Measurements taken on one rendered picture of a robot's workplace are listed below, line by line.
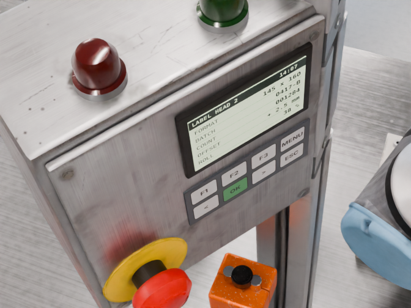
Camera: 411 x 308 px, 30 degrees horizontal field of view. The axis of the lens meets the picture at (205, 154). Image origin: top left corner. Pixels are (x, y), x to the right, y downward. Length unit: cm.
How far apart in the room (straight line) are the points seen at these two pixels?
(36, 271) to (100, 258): 63
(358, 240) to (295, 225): 21
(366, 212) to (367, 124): 39
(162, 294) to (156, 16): 16
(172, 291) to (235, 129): 11
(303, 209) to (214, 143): 18
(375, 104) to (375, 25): 16
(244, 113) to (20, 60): 12
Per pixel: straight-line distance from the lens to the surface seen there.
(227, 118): 39
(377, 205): 77
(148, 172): 40
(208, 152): 41
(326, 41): 42
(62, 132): 36
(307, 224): 59
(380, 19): 127
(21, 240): 109
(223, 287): 61
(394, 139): 108
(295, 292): 71
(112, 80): 36
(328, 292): 101
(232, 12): 37
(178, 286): 46
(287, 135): 45
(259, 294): 61
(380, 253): 79
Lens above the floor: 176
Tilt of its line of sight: 57 degrees down
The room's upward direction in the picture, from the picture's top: 7 degrees counter-clockwise
